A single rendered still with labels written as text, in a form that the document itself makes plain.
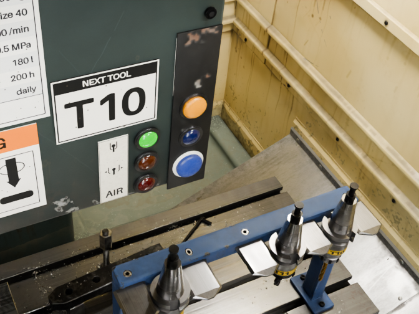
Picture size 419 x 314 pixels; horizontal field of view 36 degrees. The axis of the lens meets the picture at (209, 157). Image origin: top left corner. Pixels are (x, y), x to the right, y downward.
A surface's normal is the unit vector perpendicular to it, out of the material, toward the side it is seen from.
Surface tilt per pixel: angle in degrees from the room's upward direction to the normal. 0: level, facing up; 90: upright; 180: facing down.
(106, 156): 90
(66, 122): 90
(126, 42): 90
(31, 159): 90
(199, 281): 0
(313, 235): 0
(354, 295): 0
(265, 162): 24
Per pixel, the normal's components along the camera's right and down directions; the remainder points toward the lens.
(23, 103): 0.46, 0.65
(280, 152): -0.28, -0.55
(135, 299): 0.09, -0.71
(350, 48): -0.89, 0.25
